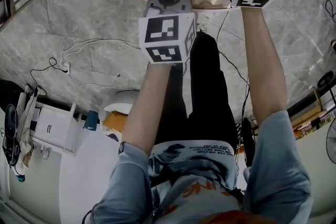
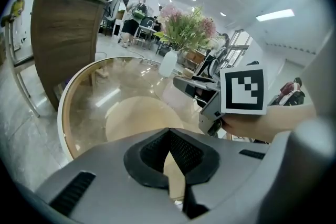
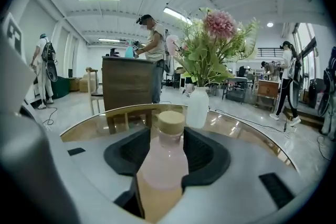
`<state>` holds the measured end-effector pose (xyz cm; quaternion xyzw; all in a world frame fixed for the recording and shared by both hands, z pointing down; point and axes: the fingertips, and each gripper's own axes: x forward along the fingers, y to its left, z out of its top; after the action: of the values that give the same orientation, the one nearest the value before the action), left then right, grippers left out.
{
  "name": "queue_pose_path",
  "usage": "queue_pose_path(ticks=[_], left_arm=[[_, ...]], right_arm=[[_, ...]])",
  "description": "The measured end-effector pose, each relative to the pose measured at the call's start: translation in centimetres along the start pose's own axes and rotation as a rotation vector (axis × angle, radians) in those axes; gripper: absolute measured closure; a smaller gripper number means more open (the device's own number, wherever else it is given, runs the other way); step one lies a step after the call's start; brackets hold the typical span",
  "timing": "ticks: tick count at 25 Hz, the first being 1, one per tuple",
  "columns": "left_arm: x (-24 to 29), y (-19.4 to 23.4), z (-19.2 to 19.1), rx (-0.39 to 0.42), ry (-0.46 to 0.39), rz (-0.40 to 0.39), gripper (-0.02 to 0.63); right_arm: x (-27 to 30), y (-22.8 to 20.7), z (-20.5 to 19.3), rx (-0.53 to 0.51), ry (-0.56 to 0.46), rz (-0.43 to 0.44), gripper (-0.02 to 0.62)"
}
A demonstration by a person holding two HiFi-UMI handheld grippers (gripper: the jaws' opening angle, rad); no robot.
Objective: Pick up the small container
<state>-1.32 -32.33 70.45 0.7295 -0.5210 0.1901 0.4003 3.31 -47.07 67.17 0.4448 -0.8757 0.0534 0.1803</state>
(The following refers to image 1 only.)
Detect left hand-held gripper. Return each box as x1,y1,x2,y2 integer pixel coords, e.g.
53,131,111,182
138,0,197,64

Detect orange cardboard box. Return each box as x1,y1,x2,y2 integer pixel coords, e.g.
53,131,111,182
102,110,130,135

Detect person's black trousers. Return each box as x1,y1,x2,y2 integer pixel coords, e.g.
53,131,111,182
154,32,238,145

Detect person's left forearm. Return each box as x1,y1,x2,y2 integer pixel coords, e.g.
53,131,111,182
121,61,185,156

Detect person's right forearm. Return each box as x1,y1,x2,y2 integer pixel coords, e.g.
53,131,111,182
240,6,288,124

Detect black floor cable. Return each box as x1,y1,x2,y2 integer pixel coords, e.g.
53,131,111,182
29,57,67,87

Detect white drawer cabinet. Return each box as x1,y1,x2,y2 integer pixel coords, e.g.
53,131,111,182
29,101,82,157

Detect white power cables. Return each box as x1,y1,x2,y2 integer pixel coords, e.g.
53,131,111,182
59,38,142,66

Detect black floor fan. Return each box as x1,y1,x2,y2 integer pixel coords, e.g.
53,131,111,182
325,117,336,166

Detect blue bottle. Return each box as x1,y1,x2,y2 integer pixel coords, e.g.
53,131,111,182
83,110,100,131

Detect light blue printed t-shirt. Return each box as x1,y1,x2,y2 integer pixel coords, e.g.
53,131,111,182
89,110,315,224

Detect small white power strip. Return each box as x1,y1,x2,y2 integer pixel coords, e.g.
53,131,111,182
61,60,72,74

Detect black headphones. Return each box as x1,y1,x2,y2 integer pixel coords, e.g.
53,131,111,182
2,103,22,166

